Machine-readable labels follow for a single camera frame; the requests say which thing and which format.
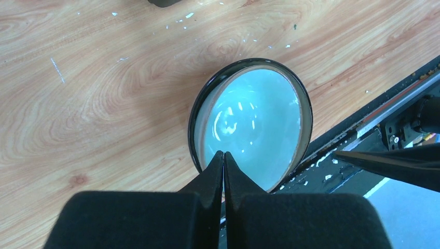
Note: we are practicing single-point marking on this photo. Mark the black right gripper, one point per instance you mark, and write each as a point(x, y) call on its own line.
point(418, 166)

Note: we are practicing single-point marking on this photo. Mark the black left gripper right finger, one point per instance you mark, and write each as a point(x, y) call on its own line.
point(257, 219)

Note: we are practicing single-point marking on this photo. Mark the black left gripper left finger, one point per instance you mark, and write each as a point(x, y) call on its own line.
point(188, 218)

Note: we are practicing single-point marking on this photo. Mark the celadon green bowl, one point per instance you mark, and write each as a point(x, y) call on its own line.
point(255, 115)

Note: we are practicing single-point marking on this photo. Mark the black wire dish rack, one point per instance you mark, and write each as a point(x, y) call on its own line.
point(163, 3)

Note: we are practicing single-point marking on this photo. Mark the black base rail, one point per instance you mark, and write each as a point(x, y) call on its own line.
point(409, 214)

